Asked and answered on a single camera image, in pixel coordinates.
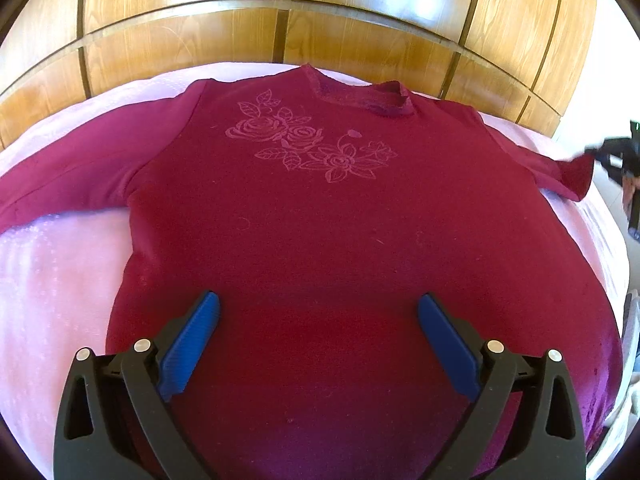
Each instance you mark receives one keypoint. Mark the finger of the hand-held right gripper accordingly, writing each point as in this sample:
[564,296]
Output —
[602,149]

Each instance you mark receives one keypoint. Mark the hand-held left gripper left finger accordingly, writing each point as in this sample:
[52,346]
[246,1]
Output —
[192,342]

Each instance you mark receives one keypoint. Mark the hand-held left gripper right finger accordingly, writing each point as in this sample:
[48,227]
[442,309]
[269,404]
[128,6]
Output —
[447,342]

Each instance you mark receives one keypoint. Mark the maroon sweater with rose print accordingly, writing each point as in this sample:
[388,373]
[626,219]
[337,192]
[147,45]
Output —
[320,240]

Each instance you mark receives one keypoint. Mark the pink bed sheet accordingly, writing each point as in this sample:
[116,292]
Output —
[60,280]

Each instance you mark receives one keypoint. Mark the white object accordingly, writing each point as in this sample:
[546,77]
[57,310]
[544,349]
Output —
[631,340]

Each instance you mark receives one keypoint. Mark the wooden panelled wardrobe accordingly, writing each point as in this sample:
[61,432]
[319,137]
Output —
[200,15]

